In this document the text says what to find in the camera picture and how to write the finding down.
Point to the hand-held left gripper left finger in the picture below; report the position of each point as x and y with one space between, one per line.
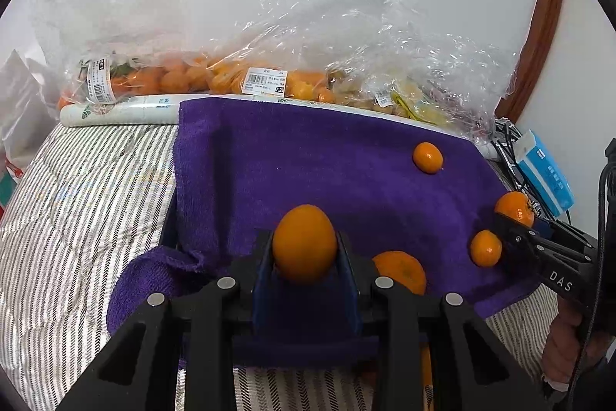
262 290

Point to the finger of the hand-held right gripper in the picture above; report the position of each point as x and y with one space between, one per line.
543 229
517 247

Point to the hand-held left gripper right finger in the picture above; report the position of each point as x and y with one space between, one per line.
350 290

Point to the large orange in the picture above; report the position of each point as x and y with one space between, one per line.
515 206
402 271
305 247

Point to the person's right hand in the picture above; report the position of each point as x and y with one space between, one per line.
565 343

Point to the blue tissue pack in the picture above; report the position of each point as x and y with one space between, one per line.
546 175

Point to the purple towel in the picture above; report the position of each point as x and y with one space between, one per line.
313 170

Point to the clear bag of yellow fruit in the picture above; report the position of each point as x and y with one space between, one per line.
423 103

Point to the striped bed cover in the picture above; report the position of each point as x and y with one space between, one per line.
82 209

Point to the clear bag of kumquats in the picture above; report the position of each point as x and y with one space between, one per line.
231 76

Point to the white printed roll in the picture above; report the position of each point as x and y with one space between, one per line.
125 108

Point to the clear bag of leafy mandarins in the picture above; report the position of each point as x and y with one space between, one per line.
110 74

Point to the white plastic bag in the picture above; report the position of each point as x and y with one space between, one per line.
24 98

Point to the brown wooden frame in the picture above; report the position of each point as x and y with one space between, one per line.
539 35

